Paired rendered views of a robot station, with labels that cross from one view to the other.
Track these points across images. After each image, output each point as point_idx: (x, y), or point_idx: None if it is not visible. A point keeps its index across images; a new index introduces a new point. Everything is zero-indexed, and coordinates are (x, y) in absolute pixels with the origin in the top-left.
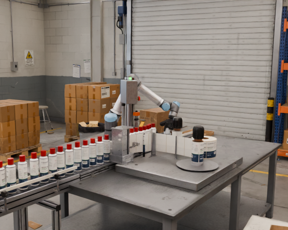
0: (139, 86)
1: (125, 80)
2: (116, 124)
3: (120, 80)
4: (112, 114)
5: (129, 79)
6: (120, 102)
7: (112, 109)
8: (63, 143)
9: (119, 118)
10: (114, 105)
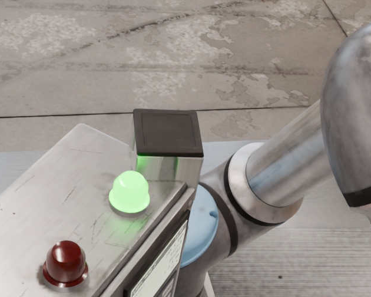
0: None
1: (49, 193)
2: (178, 287)
3: (71, 130)
4: (191, 211)
5: (112, 196)
6: (285, 164)
7: (239, 161)
8: (29, 151)
9: (265, 230)
10: (260, 149)
